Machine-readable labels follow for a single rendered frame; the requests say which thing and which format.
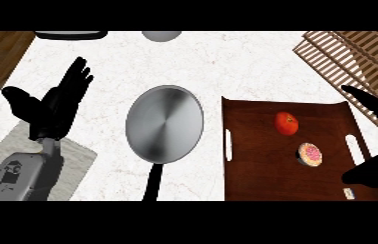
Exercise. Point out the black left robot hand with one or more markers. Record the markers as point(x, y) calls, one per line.
point(54, 108)

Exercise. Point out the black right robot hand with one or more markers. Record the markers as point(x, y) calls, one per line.
point(363, 173)

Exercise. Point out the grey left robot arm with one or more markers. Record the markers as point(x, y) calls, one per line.
point(30, 174)

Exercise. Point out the dark brown wooden tray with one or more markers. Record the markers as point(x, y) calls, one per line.
point(281, 174)

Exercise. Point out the brown slatted tiered shelf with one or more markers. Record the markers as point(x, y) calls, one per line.
point(340, 59)

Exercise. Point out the small white tag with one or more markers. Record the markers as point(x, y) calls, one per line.
point(349, 193)

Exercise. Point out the red tomato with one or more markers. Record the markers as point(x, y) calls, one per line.
point(287, 123)

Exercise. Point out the black flat appliance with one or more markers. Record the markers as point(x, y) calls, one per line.
point(72, 34)

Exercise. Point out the grey round bowl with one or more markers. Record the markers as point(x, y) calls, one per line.
point(162, 35)

